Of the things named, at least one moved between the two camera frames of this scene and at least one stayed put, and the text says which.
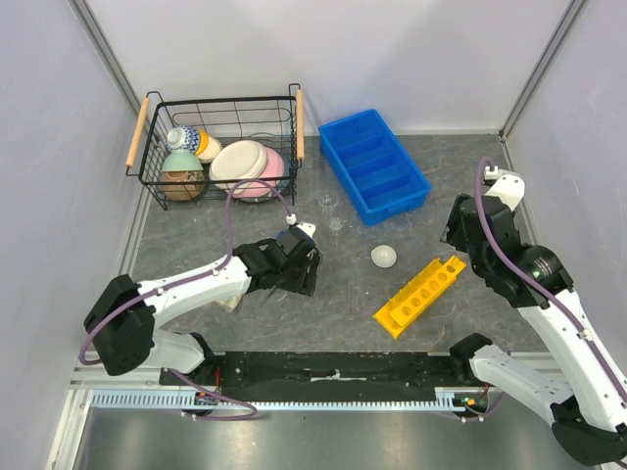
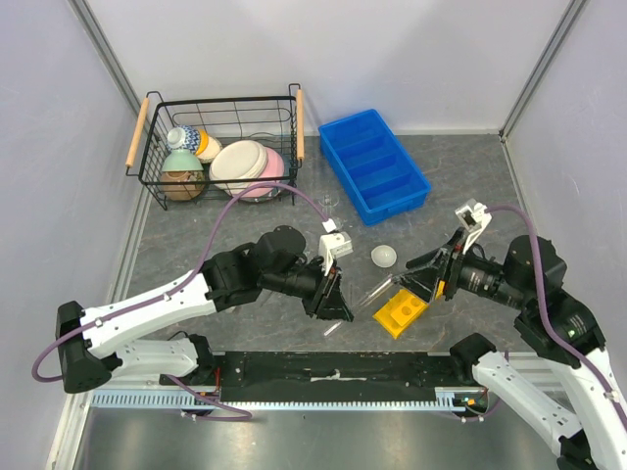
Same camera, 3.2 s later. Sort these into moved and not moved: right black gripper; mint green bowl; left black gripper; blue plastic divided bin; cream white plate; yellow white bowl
Moved: right black gripper; left black gripper
Not moved: cream white plate; yellow white bowl; mint green bowl; blue plastic divided bin
